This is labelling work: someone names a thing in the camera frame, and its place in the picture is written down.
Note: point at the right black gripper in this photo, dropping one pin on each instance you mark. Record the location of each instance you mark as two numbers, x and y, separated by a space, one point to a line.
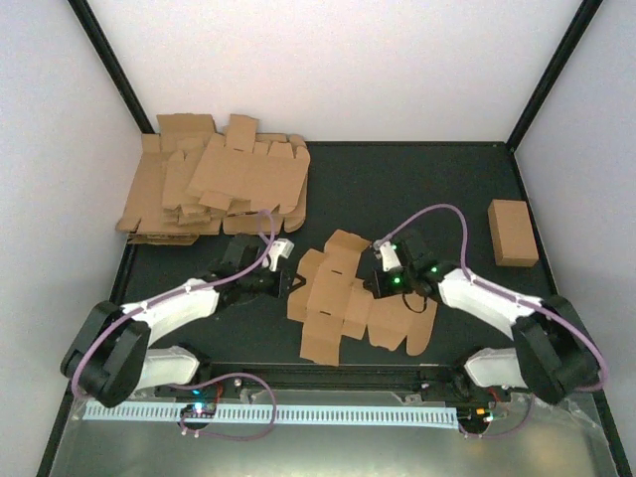
380 290

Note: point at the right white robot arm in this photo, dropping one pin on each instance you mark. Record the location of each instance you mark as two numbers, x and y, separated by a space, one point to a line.
550 355

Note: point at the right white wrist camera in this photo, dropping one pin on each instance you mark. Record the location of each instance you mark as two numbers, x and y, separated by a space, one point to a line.
386 253

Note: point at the stack of flat cardboard blanks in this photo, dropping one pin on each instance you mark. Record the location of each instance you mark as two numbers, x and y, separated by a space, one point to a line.
196 180

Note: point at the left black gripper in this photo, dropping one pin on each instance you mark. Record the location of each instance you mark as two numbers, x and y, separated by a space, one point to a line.
281 287

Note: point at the left black frame post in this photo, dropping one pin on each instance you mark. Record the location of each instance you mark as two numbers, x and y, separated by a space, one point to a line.
108 58

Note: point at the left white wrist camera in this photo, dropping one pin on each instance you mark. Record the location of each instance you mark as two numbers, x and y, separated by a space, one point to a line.
280 249

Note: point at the light blue slotted cable duct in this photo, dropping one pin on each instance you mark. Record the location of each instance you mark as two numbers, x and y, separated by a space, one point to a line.
281 414

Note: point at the metal base plate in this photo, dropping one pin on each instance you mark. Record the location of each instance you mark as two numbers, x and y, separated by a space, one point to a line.
527 438

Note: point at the folded brown cardboard box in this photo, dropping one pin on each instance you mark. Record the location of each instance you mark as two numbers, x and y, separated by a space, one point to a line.
512 234

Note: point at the black frame post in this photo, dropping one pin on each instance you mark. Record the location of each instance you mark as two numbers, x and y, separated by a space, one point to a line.
581 20
108 58

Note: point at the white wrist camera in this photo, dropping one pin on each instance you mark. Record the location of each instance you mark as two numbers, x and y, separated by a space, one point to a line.
386 253
280 249

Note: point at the right black frame post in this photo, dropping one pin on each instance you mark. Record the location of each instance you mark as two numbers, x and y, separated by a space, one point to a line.
581 20

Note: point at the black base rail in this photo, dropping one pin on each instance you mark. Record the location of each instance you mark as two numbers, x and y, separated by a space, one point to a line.
430 381

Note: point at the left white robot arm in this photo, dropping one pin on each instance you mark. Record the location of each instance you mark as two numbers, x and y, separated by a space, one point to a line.
113 355

